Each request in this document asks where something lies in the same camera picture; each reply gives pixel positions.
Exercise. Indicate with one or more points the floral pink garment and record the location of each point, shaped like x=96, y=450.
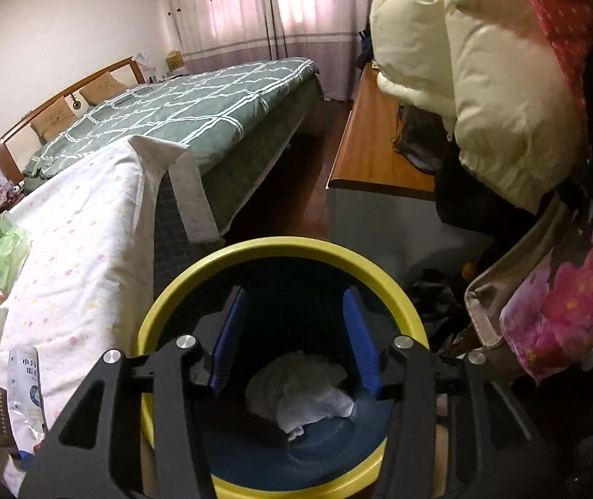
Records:
x=533, y=309

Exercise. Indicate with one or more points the cream puffer jacket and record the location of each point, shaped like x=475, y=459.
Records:
x=488, y=66

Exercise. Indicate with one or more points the white tissue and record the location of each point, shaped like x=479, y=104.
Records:
x=296, y=391

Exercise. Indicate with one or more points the dark clothes pile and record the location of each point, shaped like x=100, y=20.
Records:
x=366, y=55

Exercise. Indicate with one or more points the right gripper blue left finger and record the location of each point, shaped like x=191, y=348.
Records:
x=224, y=348

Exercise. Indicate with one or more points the wooden headboard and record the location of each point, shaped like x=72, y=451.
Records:
x=19, y=143

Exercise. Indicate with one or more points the clear green lidded jar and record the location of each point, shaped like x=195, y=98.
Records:
x=7, y=224

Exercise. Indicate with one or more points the wooden low cabinet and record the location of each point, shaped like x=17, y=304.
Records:
x=366, y=160

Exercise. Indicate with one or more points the yellow rimmed trash bin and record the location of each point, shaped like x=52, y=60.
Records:
x=295, y=334

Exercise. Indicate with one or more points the left brown pillow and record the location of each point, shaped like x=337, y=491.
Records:
x=54, y=120

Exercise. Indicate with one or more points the green wet wipes pack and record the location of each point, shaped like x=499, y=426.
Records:
x=14, y=249

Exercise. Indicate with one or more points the white dotted table cloth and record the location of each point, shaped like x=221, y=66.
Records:
x=88, y=280

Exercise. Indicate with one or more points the red dotted quilted jacket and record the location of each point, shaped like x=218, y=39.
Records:
x=568, y=27

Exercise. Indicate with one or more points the green plaid bed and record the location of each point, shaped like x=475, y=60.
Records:
x=235, y=121

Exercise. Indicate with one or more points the white barcode carton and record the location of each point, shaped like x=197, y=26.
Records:
x=25, y=402

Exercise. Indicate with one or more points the right brown pillow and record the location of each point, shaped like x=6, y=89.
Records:
x=101, y=89

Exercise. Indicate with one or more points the pink white curtain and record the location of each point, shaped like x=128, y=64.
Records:
x=214, y=34

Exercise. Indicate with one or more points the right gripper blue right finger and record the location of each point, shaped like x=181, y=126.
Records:
x=360, y=327

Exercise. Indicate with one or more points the brown pillow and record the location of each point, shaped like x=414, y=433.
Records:
x=54, y=120
x=101, y=89

